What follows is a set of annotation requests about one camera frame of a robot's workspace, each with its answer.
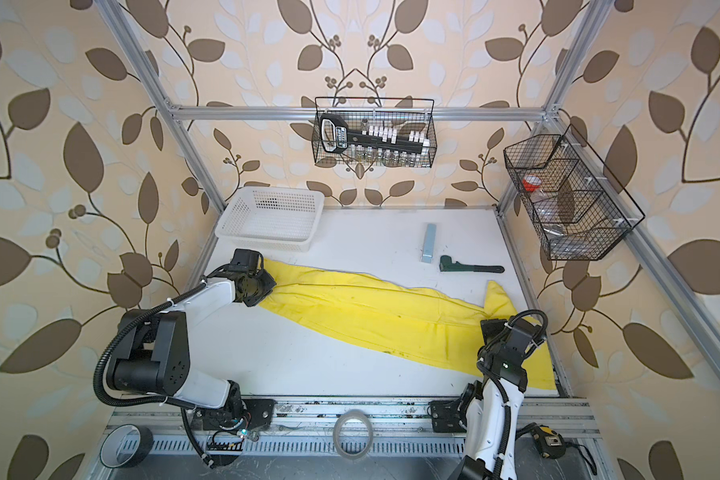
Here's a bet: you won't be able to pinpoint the light blue block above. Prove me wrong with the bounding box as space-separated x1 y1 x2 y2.
421 223 437 264

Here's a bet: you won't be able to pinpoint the back black wire basket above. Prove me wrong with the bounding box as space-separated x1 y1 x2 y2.
311 95 437 169

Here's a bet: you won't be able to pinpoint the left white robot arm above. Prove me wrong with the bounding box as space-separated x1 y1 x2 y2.
92 249 276 418

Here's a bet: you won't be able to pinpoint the aluminium frame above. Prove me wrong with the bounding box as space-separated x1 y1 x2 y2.
89 0 720 480

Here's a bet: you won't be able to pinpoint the black socket set holder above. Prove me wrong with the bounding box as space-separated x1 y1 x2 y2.
317 113 433 155

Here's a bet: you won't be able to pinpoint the clear tape roll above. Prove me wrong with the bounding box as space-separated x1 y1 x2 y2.
332 409 375 461

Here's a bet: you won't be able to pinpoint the white plastic basket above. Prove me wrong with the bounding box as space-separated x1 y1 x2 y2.
215 186 325 252

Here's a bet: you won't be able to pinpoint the green pipe wrench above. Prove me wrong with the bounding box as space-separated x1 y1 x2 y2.
438 255 505 274

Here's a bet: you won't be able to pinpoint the yellow trousers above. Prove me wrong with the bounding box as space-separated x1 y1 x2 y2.
257 259 558 391

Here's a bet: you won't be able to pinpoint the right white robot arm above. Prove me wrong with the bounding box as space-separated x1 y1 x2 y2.
450 309 548 479

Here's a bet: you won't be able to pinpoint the side black wire basket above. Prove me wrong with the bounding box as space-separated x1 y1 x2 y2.
503 126 645 261

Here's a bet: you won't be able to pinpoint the black tape roll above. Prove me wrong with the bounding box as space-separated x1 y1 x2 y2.
99 424 154 469

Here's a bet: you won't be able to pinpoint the red white cup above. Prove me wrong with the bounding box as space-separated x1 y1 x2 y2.
521 175 542 194

